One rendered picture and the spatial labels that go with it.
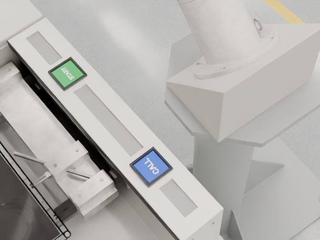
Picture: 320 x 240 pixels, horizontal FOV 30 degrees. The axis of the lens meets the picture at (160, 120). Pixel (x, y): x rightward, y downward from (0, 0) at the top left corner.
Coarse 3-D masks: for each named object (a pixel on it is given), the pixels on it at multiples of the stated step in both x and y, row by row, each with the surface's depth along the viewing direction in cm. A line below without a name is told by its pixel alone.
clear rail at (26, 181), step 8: (0, 144) 116; (0, 152) 115; (8, 152) 115; (8, 160) 114; (16, 168) 113; (24, 176) 112; (24, 184) 112; (32, 184) 112; (32, 192) 111; (40, 200) 110; (48, 208) 109; (56, 216) 108; (56, 224) 108; (64, 224) 108; (64, 232) 107
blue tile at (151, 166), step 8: (152, 152) 107; (144, 160) 106; (152, 160) 106; (160, 160) 106; (136, 168) 106; (144, 168) 106; (152, 168) 106; (160, 168) 105; (168, 168) 105; (144, 176) 105; (152, 176) 105
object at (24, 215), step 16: (0, 160) 114; (0, 176) 113; (16, 176) 113; (0, 192) 111; (16, 192) 111; (0, 208) 110; (16, 208) 110; (32, 208) 109; (0, 224) 108; (16, 224) 108; (32, 224) 108; (48, 224) 108
